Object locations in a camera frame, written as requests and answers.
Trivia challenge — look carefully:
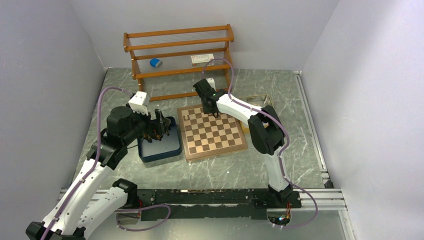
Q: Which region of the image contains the dark chess pieces pile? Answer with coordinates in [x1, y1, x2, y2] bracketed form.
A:
[142, 133, 164, 143]

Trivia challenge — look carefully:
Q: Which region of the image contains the blue eraser block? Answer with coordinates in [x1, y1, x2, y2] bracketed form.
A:
[149, 58, 163, 69]

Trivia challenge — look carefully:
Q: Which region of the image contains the white red card box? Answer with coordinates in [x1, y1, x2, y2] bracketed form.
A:
[190, 53, 215, 68]

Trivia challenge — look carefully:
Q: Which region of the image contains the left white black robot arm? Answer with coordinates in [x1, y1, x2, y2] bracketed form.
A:
[25, 105, 172, 240]

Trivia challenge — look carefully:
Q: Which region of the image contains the blue metal tin tray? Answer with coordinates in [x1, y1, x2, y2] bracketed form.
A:
[137, 116, 183, 163]

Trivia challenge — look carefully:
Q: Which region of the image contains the wooden chess board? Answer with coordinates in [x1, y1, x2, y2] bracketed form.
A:
[177, 104, 248, 162]

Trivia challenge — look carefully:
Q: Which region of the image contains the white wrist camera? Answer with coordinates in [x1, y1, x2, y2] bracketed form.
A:
[128, 91, 150, 116]
[206, 77, 217, 90]

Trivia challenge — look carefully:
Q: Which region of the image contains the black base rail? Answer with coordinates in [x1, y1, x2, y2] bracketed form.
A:
[137, 188, 302, 221]

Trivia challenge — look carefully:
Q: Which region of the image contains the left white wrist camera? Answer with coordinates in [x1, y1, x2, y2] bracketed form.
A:
[128, 91, 150, 116]

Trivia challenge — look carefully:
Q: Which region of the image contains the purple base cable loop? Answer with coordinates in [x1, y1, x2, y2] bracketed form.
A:
[114, 203, 172, 232]

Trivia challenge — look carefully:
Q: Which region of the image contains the wooden two-tier shelf rack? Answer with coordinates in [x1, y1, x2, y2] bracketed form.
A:
[123, 24, 235, 91]

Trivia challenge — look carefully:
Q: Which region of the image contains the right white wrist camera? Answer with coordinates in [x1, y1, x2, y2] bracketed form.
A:
[206, 77, 217, 90]

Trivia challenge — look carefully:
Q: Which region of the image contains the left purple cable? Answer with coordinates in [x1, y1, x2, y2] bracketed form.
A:
[39, 86, 133, 240]

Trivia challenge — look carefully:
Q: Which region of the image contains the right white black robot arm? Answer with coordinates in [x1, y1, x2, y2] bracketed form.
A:
[193, 78, 293, 207]

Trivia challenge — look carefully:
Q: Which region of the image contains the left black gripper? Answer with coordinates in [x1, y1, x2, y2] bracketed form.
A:
[122, 102, 170, 145]

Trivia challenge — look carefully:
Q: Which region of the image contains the aluminium frame rail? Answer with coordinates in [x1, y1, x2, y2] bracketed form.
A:
[293, 70, 346, 209]

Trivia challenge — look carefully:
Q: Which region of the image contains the gold metal tin tray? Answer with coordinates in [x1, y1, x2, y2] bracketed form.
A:
[239, 94, 274, 134]

